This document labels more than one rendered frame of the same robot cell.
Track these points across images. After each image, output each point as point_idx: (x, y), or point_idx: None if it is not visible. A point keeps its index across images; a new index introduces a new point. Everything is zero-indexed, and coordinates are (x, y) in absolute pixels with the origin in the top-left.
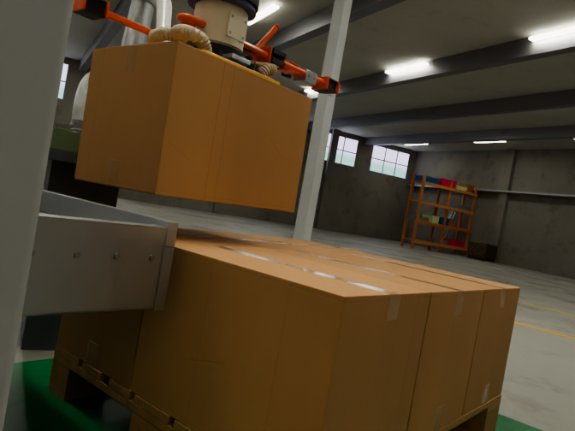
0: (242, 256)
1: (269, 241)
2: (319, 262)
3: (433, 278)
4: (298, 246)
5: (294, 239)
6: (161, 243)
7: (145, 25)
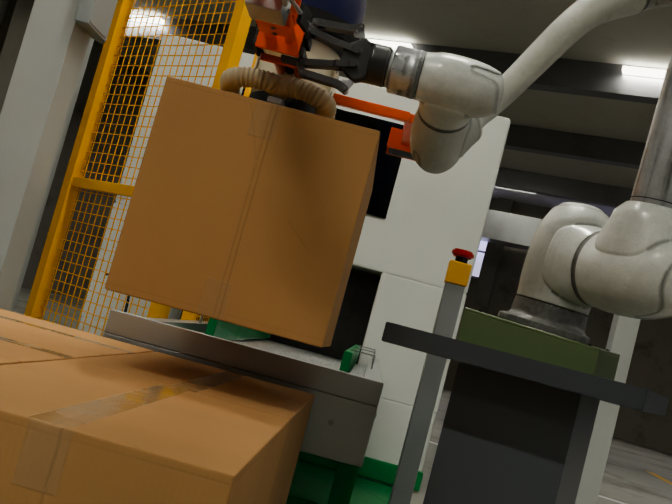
0: (58, 329)
1: (167, 391)
2: None
3: None
4: (101, 378)
5: (220, 444)
6: None
7: (670, 62)
